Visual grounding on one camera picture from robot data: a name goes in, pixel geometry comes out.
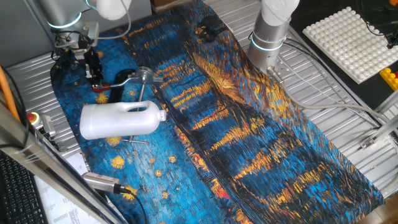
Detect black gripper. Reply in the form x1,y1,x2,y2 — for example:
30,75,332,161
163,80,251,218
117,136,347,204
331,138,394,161
81,46,106,91

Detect white plastic jug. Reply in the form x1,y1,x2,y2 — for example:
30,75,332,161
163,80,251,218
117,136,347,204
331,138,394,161
79,100,168,141

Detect metal lever with red handle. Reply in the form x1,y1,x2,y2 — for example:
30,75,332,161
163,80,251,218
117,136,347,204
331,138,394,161
91,67,164,93

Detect thin metal rod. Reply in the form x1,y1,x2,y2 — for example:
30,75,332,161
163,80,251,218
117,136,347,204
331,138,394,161
121,82,149,145

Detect red emergency stop button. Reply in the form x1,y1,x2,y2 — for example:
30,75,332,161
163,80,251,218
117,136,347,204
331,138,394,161
26,111,57,138

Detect orange tube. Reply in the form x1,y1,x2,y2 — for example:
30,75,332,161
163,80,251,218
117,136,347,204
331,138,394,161
0,65,21,122

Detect printed paper sheet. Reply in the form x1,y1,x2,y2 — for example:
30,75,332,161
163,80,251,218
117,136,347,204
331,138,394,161
32,152,103,224

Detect black keyboard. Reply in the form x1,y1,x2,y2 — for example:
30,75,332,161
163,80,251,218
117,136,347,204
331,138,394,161
0,152,49,224

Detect starry night painted cloth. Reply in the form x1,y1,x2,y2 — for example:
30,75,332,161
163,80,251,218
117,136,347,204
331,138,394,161
49,0,385,224

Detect metal base mounting plate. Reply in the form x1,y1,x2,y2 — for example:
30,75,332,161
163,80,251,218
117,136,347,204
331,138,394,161
264,55,295,83

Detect white studded baseplate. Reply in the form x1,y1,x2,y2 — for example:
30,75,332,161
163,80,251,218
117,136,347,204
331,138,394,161
302,6,398,85

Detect aluminium profile strut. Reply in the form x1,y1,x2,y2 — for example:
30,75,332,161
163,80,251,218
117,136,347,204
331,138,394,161
359,90,398,150

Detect yellow toy brick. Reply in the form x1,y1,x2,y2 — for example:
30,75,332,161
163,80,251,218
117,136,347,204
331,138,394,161
379,67,398,91

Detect black clamp device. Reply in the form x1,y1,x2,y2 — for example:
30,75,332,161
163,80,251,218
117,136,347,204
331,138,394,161
385,29,398,50

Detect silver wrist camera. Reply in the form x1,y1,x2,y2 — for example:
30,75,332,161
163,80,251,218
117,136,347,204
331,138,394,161
81,21,101,48

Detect thin black cable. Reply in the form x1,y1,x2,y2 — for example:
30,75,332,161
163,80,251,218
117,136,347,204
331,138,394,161
0,65,31,151

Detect aluminium frame bar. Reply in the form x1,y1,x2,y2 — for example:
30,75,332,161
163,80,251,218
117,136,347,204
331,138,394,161
0,102,125,224

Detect black camera cable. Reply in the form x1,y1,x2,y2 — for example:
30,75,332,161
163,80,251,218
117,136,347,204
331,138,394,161
123,185,149,224

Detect black base cables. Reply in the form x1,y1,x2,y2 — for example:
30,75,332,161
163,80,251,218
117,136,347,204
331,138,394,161
281,39,382,128

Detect grey base cable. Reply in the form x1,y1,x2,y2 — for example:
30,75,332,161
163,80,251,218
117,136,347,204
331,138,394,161
266,67,398,131

